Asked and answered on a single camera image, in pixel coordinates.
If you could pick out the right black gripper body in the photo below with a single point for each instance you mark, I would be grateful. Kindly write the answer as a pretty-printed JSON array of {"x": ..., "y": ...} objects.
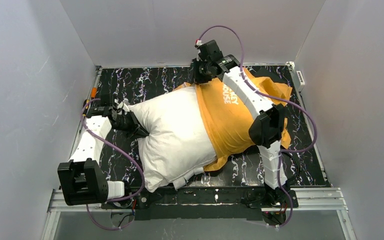
[{"x": 196, "y": 71}]

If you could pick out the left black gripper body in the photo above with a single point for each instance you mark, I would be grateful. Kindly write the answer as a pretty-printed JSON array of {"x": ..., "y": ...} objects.
[{"x": 134, "y": 125}]

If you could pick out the white pillow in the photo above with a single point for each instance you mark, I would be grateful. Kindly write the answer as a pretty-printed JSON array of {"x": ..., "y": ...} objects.
[{"x": 177, "y": 146}]

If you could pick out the orange printed pillowcase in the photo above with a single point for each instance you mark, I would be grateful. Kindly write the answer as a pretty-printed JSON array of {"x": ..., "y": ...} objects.
[{"x": 227, "y": 120}]

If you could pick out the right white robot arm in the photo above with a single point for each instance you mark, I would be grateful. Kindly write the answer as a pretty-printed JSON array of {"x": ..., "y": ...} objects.
[{"x": 268, "y": 118}]

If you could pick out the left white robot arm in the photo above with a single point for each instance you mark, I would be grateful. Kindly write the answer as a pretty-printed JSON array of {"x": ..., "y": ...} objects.
[{"x": 81, "y": 178}]

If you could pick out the white power strip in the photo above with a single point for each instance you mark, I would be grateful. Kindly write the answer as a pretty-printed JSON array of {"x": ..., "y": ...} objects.
[{"x": 300, "y": 81}]

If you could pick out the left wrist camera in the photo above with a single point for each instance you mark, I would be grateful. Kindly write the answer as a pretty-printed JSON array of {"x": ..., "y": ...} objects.
[{"x": 122, "y": 107}]

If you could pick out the yellow handled screwdriver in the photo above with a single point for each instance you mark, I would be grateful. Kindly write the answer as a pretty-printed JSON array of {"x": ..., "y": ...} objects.
[{"x": 91, "y": 96}]

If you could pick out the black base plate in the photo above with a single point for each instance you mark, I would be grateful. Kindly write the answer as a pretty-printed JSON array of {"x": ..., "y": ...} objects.
[{"x": 232, "y": 202}]

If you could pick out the aluminium frame rail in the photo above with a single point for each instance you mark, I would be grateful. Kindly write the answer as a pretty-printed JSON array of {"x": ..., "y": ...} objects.
[{"x": 308, "y": 198}]

